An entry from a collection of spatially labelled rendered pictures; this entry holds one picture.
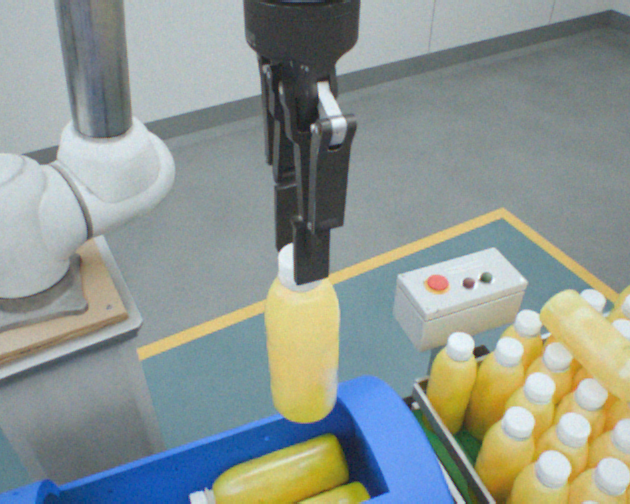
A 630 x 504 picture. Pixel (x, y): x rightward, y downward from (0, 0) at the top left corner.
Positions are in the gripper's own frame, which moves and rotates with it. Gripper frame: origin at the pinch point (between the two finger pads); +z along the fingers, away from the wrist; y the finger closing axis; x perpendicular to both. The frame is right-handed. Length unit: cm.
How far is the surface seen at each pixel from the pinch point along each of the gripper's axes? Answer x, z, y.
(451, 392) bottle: 28, 46, -7
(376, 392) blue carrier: 9.2, 26.3, 0.6
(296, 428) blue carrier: 2.1, 41.4, -7.2
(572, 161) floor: 230, 149, -173
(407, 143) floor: 153, 150, -225
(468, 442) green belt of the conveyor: 32, 59, -4
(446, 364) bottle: 27, 41, -9
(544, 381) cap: 37, 38, 1
